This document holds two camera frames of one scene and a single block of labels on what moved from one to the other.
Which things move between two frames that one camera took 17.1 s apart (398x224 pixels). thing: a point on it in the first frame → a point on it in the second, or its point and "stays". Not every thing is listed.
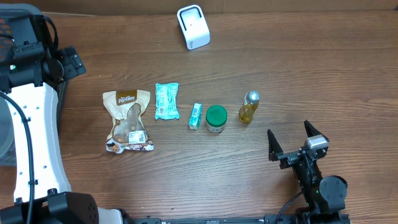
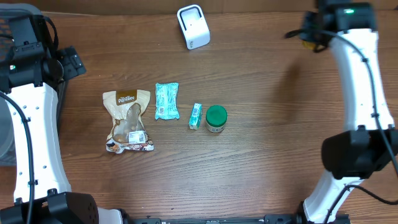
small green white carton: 194,122 stays
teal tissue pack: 166,101 stays
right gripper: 289,158 → 305,35
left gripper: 71,61 stays
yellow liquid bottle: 251,101 → 308,45
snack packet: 128,131 stays
